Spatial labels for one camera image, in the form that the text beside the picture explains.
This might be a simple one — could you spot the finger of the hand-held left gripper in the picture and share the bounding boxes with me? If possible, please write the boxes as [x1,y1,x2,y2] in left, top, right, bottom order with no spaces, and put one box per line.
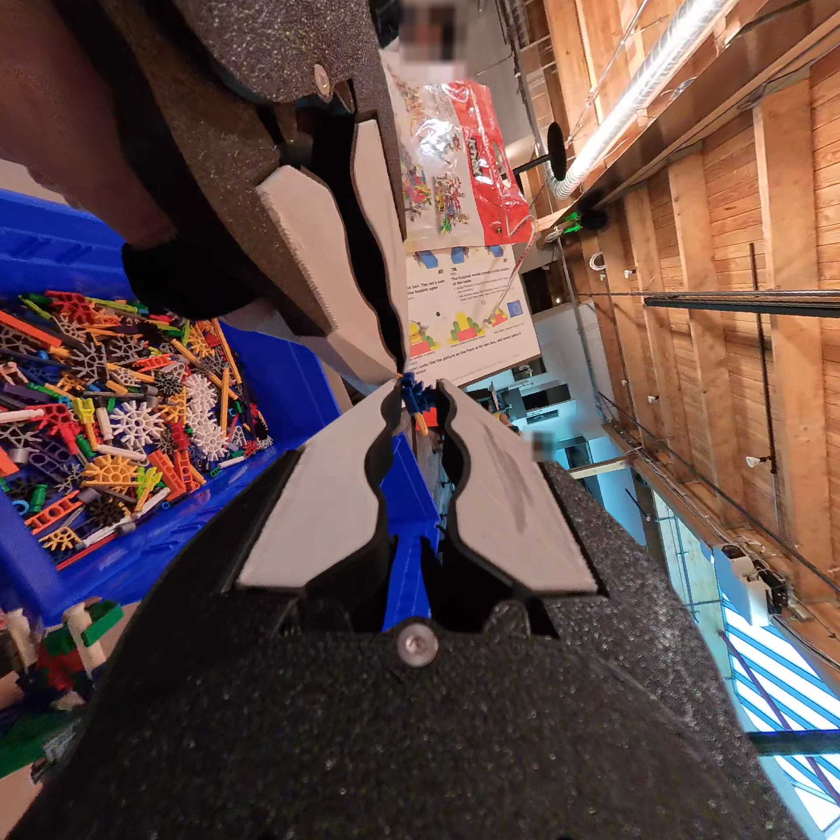
[350,117,412,376]
[255,163,399,384]

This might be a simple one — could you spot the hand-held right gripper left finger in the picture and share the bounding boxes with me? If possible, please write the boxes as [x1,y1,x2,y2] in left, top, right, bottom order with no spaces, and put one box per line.
[237,381,403,602]

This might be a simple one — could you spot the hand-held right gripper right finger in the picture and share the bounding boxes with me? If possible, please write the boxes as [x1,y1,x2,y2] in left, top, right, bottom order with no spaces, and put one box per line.
[431,381,599,602]

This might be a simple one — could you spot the pile of colourful toy pieces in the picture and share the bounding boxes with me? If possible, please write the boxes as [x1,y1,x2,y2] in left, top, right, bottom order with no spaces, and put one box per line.
[0,289,273,568]

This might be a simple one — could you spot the blue plastic bin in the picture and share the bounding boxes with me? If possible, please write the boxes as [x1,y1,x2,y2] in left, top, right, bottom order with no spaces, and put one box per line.
[0,189,443,634]

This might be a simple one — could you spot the person's left hand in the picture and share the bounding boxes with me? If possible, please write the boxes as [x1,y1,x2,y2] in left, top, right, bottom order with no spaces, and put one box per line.
[0,33,179,253]

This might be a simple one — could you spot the toy set packaging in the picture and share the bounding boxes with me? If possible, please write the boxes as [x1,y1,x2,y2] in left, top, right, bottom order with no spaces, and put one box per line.
[385,77,535,253]

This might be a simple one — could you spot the building instruction sheet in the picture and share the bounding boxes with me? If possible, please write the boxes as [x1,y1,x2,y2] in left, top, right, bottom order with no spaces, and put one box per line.
[401,242,543,389]

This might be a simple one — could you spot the black round disc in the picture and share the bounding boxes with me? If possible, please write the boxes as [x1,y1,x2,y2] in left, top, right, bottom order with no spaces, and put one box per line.
[544,124,569,183]

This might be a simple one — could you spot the white ceiling projector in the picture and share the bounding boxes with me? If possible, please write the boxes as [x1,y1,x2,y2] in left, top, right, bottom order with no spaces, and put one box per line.
[714,544,791,627]

